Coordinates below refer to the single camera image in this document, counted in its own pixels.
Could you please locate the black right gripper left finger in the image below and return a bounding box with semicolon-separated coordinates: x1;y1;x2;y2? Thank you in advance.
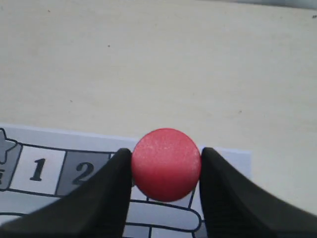
0;149;132;238

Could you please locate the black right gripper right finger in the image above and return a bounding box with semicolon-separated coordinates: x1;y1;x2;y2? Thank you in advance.
200;147;317;238

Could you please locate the red cylinder game piece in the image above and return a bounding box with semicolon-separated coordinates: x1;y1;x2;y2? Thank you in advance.
131;128;202;202

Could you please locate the paper game board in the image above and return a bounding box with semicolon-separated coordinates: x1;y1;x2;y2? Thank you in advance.
0;122;253;238

